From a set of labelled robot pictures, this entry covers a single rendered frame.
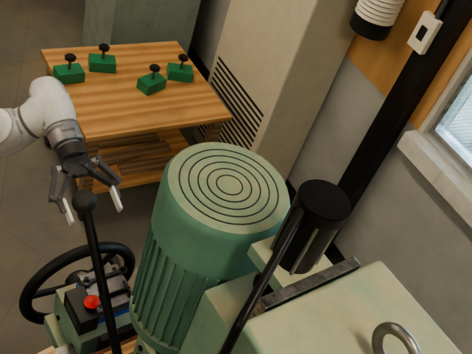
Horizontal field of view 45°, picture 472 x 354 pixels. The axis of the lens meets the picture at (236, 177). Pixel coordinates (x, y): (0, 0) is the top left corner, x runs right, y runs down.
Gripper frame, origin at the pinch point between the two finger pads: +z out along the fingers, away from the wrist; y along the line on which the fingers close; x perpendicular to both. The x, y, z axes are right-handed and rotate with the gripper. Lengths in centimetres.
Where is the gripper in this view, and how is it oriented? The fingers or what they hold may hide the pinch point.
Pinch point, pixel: (95, 213)
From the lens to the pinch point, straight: 156.7
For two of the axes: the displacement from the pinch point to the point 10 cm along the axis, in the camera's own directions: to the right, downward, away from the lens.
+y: 8.0, -2.3, 5.5
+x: -4.3, 4.1, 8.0
